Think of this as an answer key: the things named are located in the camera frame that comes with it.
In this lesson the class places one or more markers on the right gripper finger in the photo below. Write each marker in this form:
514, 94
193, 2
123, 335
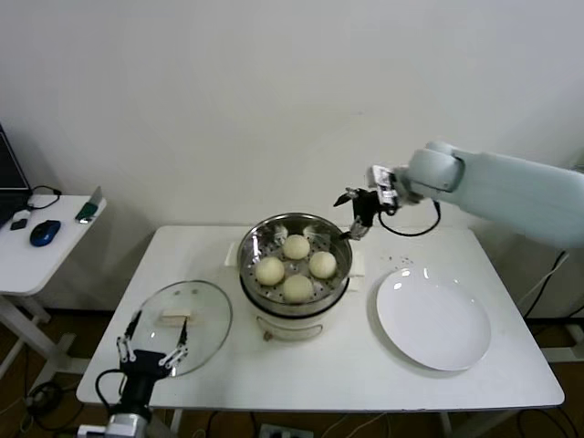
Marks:
349, 194
358, 230

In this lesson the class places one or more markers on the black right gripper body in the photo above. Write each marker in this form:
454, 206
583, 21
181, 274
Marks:
367, 205

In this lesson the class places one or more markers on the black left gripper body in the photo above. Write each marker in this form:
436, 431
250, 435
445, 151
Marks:
147, 366

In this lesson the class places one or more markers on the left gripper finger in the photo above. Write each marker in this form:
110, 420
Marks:
179, 352
124, 347

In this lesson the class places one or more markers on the glass pot lid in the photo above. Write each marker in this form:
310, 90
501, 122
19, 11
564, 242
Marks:
205, 315

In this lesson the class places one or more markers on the white steamed baozi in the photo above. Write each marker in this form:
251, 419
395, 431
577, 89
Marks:
323, 264
269, 270
297, 288
296, 247

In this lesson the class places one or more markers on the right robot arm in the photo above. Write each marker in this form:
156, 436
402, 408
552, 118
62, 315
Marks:
511, 191

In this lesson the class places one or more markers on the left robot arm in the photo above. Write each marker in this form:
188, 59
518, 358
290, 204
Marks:
130, 424

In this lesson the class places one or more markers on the steel steamer basket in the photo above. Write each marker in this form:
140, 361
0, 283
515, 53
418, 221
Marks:
251, 255

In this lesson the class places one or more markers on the white side table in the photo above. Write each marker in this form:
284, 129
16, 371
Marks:
45, 264

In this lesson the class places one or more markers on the cream electric cooking pot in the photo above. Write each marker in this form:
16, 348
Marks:
292, 326

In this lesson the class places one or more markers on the white round plate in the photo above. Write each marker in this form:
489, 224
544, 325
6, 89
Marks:
433, 319

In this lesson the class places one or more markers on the white power strip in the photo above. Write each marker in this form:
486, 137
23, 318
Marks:
283, 432

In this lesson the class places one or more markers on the blue computer mouse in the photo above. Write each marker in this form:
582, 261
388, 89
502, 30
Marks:
44, 232

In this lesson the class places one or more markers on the small black flat gadget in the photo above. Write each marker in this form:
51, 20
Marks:
18, 225

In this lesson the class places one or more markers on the small white adapter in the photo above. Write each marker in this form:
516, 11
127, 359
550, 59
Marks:
23, 213

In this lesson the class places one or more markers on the black laptop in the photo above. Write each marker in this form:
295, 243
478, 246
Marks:
9, 173

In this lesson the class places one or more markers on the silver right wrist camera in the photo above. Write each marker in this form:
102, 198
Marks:
384, 182

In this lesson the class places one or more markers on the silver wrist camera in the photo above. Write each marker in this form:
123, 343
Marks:
91, 430
384, 182

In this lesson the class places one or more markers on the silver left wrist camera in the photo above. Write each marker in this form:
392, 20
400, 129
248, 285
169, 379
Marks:
91, 430

